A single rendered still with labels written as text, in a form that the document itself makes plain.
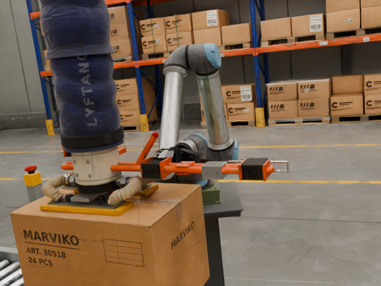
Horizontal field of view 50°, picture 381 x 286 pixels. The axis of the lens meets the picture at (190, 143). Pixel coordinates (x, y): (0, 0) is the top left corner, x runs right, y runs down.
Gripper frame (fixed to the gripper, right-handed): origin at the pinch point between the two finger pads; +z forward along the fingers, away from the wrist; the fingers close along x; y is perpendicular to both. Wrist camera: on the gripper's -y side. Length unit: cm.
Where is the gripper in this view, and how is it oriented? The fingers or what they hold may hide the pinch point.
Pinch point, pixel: (163, 167)
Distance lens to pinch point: 142.4
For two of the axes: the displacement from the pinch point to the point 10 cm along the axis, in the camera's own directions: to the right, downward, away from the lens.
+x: -1.1, -9.7, -2.1
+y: -9.1, 0.1, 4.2
